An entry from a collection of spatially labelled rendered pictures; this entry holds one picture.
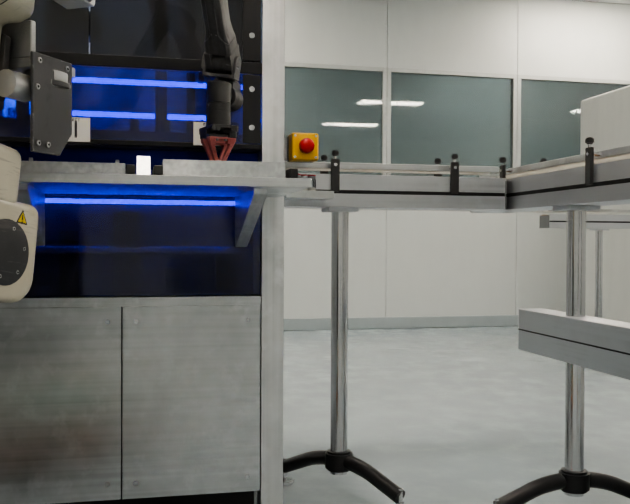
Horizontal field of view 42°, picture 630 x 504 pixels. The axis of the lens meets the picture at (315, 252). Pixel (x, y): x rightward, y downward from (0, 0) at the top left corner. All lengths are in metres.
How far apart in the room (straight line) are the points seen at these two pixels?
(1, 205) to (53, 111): 0.19
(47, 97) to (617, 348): 1.37
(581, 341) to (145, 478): 1.16
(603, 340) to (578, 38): 6.08
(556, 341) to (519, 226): 5.26
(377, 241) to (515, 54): 2.11
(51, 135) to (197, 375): 0.92
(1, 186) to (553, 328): 1.50
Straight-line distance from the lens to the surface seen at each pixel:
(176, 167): 1.74
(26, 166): 1.86
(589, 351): 2.14
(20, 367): 2.14
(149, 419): 2.15
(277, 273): 2.13
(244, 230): 1.99
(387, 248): 7.04
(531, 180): 2.35
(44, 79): 1.41
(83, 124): 2.12
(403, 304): 7.10
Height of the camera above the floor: 0.74
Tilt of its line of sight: 1 degrees down
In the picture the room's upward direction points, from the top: straight up
